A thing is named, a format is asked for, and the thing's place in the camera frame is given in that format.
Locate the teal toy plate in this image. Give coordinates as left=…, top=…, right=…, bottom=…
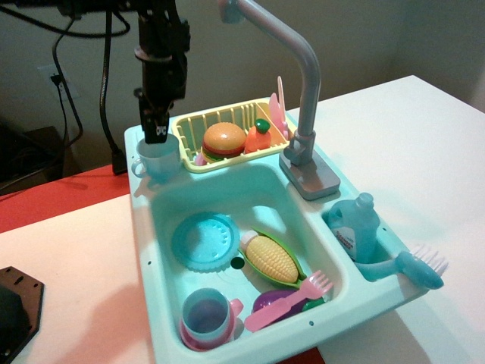
left=171, top=212, right=239, bottom=273

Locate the purple toy eggplant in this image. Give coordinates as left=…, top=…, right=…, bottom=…
left=252, top=289, right=325, bottom=314

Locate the toy hamburger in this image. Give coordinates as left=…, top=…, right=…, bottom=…
left=201, top=122, right=246, bottom=162

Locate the blue toy soap bottle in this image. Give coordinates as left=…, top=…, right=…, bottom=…
left=327, top=193, right=380, bottom=264

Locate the yellow dish rack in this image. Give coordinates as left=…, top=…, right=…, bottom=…
left=171, top=98, right=289, bottom=174

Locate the white wall outlet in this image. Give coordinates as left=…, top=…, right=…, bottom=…
left=36, top=64, right=80, bottom=101

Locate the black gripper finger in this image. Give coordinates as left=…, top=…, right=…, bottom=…
left=137, top=94, right=173, bottom=144

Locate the black braided cable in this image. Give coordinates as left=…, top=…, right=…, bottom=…
left=99, top=11, right=128, bottom=176

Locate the light blue toy cup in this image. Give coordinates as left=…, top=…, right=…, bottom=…
left=131, top=134, right=181, bottom=181

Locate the pink toy utensil in rack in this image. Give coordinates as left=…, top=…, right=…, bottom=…
left=268, top=76, right=289, bottom=140

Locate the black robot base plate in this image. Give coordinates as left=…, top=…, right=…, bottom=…
left=1, top=266, right=45, bottom=363

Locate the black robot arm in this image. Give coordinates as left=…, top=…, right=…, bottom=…
left=59, top=1, right=190, bottom=144

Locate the teal toy sink unit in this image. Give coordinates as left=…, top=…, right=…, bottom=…
left=124, top=126, right=423, bottom=363

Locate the red mat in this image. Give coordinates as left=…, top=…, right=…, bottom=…
left=1, top=166, right=130, bottom=233

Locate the toy corn cob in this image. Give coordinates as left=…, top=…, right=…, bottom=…
left=239, top=230, right=307, bottom=287

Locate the blue toy dish brush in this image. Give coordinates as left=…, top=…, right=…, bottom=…
left=355, top=245, right=449, bottom=290

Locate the grey toy faucet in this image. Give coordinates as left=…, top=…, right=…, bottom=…
left=218, top=1, right=340, bottom=201

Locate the blue cup in sink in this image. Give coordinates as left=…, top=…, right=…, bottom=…
left=182, top=288, right=230, bottom=343

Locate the black power cord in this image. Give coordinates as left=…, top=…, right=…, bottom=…
left=52, top=14, right=86, bottom=152

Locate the orange toy fruit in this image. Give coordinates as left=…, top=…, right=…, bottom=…
left=245, top=118, right=271, bottom=154

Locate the pink toy saucer cup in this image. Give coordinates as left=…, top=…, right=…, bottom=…
left=179, top=299, right=243, bottom=351

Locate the pink toy fork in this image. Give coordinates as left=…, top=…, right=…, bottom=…
left=244, top=270, right=333, bottom=333

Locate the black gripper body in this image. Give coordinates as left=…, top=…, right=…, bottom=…
left=135, top=46, right=187, bottom=108

